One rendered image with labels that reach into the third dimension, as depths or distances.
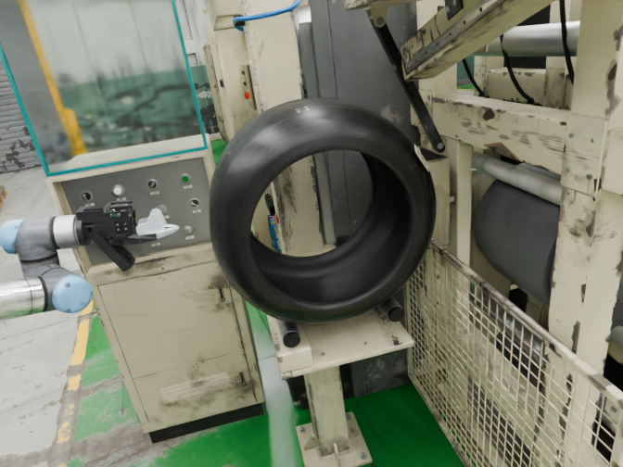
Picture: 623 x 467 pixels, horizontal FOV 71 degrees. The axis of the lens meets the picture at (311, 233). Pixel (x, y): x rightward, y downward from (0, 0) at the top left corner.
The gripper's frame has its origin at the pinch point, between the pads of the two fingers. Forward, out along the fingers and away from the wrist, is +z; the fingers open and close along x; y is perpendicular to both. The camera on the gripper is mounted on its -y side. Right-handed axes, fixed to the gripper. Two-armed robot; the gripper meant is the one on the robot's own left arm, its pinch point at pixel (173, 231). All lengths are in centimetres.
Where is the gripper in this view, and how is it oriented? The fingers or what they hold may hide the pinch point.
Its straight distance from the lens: 109.2
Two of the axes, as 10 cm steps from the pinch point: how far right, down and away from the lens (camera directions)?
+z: 9.8, -0.9, 2.0
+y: -0.1, -9.2, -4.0
